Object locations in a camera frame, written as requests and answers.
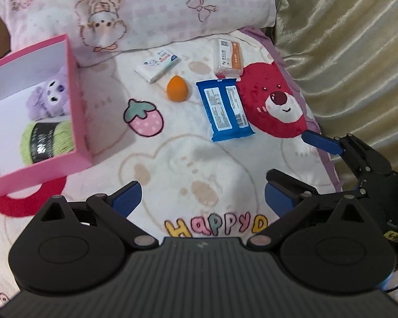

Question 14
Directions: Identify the blue wet wipes pack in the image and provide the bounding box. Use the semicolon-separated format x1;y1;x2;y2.
196;78;254;142

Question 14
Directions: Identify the green yarn ball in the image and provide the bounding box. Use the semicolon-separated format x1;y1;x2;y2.
20;120;75;166

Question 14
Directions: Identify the orange white cotton pad pack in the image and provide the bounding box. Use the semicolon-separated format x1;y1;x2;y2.
213;38;244;79

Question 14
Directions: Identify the gold satin curtain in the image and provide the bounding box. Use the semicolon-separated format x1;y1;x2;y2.
273;0;398;191

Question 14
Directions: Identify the purple plush toy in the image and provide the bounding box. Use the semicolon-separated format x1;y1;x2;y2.
25;66;70;121

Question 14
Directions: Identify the orange makeup sponge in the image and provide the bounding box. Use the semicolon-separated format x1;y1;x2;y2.
166;76;189;102

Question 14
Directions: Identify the white tissue packet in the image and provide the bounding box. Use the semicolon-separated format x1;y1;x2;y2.
134;49;180;83

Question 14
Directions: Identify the pink storage box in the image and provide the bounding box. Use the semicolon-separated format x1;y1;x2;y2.
0;34;92;196

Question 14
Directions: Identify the pink patterned pillow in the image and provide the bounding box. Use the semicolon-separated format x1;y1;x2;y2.
0;0;276;67

